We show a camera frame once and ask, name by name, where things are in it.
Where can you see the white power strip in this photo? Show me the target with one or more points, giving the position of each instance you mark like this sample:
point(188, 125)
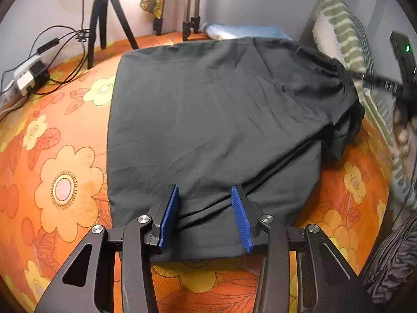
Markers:
point(24, 78)

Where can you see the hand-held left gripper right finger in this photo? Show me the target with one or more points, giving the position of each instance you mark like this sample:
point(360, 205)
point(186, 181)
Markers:
point(242, 218)

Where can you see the zebra striped cloth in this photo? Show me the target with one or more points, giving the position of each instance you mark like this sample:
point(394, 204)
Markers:
point(394, 260)

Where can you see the light blue folded cloth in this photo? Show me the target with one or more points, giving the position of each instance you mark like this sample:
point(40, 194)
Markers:
point(241, 32)

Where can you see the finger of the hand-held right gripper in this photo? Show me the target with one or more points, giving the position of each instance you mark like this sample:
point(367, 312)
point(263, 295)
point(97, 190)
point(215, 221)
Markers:
point(374, 81)

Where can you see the silver light stand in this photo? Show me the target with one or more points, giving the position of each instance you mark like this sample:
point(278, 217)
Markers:
point(192, 3)

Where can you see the black tripod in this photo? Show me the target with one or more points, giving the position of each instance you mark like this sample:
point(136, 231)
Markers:
point(97, 13)

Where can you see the orange floral blanket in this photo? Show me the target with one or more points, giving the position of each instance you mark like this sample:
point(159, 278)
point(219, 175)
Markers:
point(65, 186)

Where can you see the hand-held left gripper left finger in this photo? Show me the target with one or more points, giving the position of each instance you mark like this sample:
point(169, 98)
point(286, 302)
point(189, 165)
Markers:
point(169, 218)

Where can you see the dark green pants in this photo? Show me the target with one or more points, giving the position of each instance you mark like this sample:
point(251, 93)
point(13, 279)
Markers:
point(211, 120)

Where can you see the black power adapter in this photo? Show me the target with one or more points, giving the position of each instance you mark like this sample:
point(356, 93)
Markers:
point(40, 73)

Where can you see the green striped pillow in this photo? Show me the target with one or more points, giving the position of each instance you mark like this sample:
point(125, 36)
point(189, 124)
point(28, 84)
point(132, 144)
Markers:
point(345, 29)

